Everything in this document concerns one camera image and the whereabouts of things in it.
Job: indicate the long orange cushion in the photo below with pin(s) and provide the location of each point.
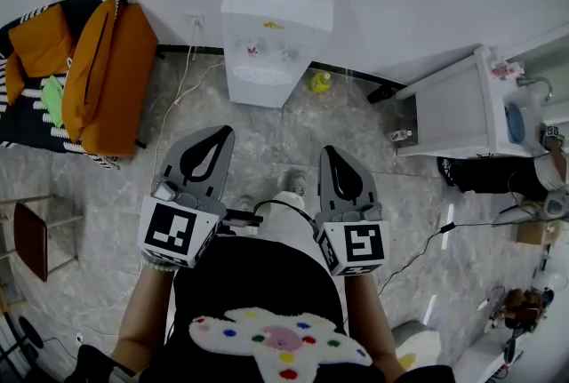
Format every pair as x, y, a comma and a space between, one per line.
89, 70

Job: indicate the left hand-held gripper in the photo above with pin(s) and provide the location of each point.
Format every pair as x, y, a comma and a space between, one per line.
169, 228

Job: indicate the blue basin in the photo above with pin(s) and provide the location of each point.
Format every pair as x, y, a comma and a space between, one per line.
515, 123

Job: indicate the person's left forearm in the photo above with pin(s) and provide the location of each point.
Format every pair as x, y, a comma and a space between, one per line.
142, 314

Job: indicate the pink bottle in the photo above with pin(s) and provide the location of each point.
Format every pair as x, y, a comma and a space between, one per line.
507, 71

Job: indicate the wooden chair brown seat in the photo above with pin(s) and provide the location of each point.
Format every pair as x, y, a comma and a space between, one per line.
31, 239

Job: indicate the black shirt with plush patch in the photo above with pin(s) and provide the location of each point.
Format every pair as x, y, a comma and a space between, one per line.
253, 274

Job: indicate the person's left shoe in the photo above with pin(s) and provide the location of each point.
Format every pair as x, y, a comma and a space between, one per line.
243, 201

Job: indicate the black chest-mounted device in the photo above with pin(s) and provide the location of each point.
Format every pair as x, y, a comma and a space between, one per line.
242, 219

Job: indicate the white water dispenser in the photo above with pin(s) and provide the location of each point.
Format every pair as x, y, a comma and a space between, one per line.
266, 52

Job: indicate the cardboard box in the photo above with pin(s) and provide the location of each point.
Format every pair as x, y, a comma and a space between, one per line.
533, 232

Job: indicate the white sink cabinet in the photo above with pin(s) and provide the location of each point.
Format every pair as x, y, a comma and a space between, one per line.
449, 110

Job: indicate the white trousers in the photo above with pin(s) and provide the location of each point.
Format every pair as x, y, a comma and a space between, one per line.
289, 212

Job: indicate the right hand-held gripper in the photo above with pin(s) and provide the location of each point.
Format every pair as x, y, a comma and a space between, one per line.
364, 241

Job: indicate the metal faucet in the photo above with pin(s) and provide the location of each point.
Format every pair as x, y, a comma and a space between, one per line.
540, 81

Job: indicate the small orange cushion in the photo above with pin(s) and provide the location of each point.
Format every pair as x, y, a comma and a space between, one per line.
13, 79

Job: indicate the square orange cushion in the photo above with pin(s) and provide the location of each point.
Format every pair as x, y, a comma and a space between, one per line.
40, 39

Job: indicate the orange sofa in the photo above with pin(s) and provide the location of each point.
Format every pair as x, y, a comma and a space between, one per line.
129, 74

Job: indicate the black round stand base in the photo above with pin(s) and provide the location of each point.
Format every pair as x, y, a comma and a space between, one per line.
30, 332

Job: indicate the yellow plastic bottle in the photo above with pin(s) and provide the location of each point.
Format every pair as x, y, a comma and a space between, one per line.
320, 82

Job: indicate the person's right forearm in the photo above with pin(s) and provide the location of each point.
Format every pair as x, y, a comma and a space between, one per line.
369, 319

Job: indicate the green cloth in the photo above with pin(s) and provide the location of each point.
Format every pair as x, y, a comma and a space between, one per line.
54, 101

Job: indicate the white wall socket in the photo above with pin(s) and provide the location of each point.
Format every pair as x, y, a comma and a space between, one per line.
195, 20

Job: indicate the small clear bottle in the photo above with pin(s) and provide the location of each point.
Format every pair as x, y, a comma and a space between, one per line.
400, 135

